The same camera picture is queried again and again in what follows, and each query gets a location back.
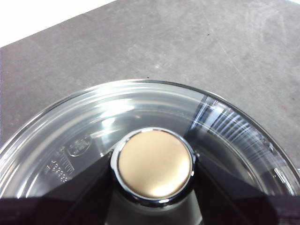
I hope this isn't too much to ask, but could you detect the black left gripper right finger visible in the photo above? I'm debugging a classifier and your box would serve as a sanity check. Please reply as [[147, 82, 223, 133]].
[[193, 153, 300, 225]]

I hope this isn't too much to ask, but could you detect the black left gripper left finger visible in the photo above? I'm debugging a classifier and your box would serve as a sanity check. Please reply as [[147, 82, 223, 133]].
[[0, 151, 115, 225]]

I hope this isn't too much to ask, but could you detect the glass lid with green knob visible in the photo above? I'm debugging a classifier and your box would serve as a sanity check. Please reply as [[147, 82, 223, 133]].
[[0, 79, 300, 225]]

